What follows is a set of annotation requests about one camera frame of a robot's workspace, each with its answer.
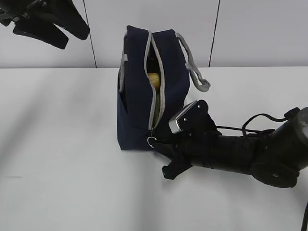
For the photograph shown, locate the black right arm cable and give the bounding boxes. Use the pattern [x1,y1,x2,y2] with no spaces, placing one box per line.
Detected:
[216,113,287,138]

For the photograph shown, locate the yellow banana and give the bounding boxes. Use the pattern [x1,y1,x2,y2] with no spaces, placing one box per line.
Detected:
[148,73,160,91]

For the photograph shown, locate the navy blue lunch bag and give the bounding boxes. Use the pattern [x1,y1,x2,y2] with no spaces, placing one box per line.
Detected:
[117,26,210,151]

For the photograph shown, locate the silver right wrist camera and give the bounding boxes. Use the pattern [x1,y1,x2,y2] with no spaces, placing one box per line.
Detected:
[169,100,217,134]

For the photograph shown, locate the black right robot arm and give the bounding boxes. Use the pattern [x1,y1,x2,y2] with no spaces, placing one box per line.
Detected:
[148,108,308,188]

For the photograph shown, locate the green lid glass container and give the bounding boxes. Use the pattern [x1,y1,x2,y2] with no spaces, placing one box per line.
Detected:
[153,90,160,128]

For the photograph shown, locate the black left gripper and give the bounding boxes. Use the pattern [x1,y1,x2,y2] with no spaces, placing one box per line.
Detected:
[0,0,90,50]

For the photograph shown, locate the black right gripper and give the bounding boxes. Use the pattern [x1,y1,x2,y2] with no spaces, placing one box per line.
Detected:
[152,130,221,180]

